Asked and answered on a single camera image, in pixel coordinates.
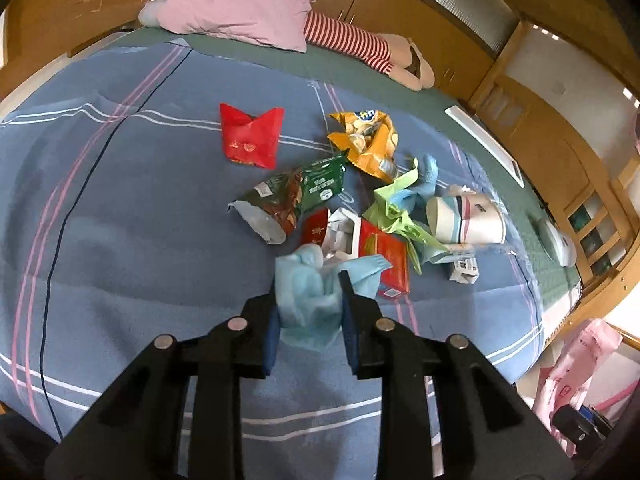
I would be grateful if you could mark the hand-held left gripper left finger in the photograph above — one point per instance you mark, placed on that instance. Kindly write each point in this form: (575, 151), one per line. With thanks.
(273, 340)

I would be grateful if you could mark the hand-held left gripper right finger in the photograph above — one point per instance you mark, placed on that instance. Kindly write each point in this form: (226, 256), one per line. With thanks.
(350, 340)

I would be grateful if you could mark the light blue cloth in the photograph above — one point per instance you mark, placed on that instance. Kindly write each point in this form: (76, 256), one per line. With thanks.
(305, 285)

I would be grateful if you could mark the red snack packet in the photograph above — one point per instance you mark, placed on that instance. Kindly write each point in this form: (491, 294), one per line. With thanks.
(390, 260)

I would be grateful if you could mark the red and white carton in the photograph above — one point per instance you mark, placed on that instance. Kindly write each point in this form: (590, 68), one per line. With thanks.
(340, 232)

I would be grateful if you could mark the white barcoded box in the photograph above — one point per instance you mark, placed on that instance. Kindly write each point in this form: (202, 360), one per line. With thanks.
(464, 270)

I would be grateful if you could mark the light green plastic bag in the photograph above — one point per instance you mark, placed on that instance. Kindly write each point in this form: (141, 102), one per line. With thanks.
(390, 210)

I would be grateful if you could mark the green snack bag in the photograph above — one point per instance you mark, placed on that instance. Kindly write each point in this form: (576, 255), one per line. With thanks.
(295, 190)

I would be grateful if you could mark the striped paper cup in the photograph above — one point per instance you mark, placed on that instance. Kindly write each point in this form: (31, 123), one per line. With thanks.
(470, 220)

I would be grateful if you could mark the blue plaid blanket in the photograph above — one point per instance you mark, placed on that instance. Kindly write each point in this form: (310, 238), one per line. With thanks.
(150, 210)

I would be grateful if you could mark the yellow chips bag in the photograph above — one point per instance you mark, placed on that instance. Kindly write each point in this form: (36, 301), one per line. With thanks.
(367, 147)

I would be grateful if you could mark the red snack bag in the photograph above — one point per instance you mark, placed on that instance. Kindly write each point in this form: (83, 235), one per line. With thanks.
(247, 135)

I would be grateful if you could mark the pink plastic package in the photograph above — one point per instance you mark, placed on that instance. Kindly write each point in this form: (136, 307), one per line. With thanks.
(575, 370)

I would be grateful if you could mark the white oval device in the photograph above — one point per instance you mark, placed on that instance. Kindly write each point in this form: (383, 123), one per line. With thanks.
(557, 242)

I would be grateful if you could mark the white flat board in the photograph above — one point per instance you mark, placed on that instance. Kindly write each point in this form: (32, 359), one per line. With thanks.
(485, 145)

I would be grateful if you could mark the black box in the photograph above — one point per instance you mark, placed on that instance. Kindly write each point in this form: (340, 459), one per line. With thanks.
(580, 430)

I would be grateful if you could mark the plush doll with striped legs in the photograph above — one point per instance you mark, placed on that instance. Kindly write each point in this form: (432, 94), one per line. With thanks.
(350, 40)

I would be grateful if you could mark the wooden bed surround cabinet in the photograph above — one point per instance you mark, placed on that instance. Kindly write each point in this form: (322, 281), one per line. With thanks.
(450, 55)

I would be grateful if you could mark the pink pillow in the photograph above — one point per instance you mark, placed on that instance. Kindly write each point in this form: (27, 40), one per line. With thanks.
(235, 0)

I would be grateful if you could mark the frosted glass panel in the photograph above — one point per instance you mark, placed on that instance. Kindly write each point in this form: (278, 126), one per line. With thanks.
(475, 5)

